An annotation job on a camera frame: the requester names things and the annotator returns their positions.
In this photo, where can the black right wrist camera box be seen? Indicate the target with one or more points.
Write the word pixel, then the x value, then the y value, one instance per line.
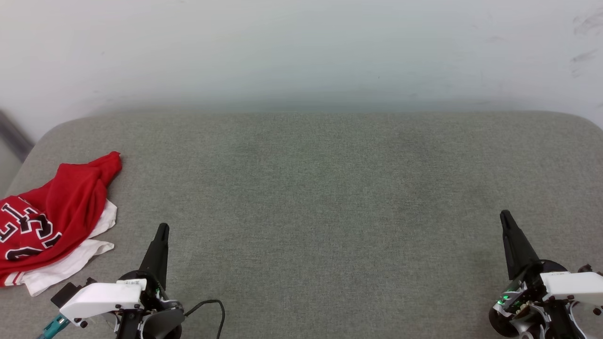
pixel 585 269

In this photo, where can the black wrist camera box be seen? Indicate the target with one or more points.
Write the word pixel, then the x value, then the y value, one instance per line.
pixel 66 292
pixel 585 269

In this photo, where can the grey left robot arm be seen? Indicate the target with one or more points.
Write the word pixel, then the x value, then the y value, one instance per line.
pixel 165 325

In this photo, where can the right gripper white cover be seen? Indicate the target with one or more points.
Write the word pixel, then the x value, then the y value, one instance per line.
pixel 570 285

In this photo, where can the red and white jersey shirt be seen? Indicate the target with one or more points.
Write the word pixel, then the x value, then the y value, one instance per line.
pixel 61 212

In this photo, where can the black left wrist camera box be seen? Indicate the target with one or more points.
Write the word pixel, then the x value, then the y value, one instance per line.
pixel 66 292

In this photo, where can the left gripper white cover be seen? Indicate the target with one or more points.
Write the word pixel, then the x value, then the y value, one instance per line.
pixel 101 299

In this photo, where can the dark baseboard strip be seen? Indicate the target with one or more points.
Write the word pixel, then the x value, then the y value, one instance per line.
pixel 14 136

